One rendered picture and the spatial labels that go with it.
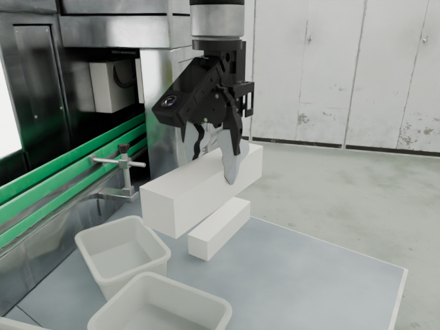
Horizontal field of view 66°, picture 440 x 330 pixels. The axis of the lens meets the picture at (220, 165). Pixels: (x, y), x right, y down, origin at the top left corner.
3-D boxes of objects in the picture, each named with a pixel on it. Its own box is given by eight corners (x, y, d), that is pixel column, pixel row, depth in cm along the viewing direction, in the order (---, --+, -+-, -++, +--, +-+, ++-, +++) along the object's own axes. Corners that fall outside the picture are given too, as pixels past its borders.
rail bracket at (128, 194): (103, 207, 105) (93, 137, 96) (153, 214, 101) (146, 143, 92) (94, 215, 100) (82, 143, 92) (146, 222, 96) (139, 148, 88)
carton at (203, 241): (249, 218, 105) (250, 201, 103) (207, 261, 86) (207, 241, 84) (232, 213, 108) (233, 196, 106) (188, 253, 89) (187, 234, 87)
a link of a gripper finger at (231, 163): (261, 173, 55) (249, 118, 53) (243, 187, 50) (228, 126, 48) (245, 174, 57) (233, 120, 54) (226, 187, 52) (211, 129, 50)
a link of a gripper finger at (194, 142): (212, 165, 60) (224, 118, 55) (191, 177, 56) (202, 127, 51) (198, 157, 61) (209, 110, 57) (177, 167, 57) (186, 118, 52)
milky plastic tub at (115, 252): (140, 238, 98) (137, 212, 94) (177, 284, 81) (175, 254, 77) (77, 261, 88) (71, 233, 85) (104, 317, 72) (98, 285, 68)
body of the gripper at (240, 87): (255, 119, 54) (258, 38, 49) (224, 132, 48) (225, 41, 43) (215, 112, 58) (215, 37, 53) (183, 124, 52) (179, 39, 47)
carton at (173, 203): (261, 176, 63) (262, 146, 61) (175, 239, 45) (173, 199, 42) (234, 169, 66) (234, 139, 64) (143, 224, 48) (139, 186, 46)
